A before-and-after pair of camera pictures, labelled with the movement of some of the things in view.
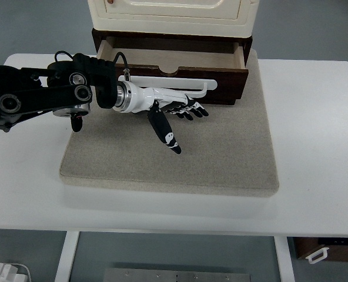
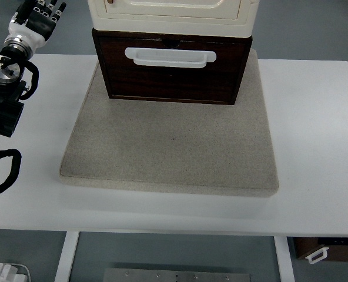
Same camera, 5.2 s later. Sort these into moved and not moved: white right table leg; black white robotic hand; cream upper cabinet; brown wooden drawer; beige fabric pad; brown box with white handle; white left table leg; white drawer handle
Moved: black white robotic hand; brown wooden drawer; white drawer handle
Not moved: beige fabric pad; cream upper cabinet; white left table leg; white right table leg; brown box with white handle
